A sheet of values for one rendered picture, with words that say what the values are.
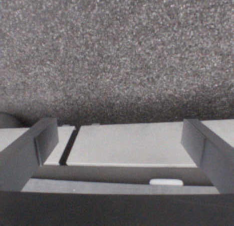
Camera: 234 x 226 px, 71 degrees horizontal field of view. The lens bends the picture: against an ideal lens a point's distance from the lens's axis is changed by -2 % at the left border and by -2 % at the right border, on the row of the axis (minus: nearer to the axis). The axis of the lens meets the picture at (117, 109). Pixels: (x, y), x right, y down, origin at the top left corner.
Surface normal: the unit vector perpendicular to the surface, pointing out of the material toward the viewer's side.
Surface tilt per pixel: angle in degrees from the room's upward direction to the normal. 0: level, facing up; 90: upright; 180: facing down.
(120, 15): 0
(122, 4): 0
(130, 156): 90
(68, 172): 90
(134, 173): 90
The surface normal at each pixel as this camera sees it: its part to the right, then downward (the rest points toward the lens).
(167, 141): -0.20, -0.76
